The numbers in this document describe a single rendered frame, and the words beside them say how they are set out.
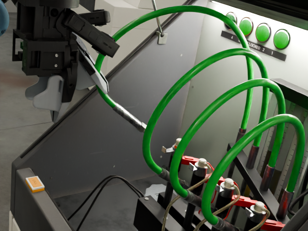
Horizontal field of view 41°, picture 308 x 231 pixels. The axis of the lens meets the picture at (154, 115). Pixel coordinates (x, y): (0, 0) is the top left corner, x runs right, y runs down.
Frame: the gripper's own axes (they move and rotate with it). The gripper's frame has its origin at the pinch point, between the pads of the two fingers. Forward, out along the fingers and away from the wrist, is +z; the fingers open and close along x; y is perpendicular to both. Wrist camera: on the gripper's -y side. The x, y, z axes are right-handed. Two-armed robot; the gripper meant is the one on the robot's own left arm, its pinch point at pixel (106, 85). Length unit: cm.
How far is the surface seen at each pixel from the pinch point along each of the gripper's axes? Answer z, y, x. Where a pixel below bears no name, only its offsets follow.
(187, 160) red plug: 23.7, -5.5, 1.2
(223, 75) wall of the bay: 17.3, -25.5, -27.0
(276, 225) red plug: 37.3, -13.7, 20.2
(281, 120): 19.1, -23.4, 26.1
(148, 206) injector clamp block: 28.6, 8.4, -1.3
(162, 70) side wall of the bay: 6.8, -11.7, -31.5
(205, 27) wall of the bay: 3.5, -29.3, -34.0
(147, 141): 11.5, -2.9, 18.5
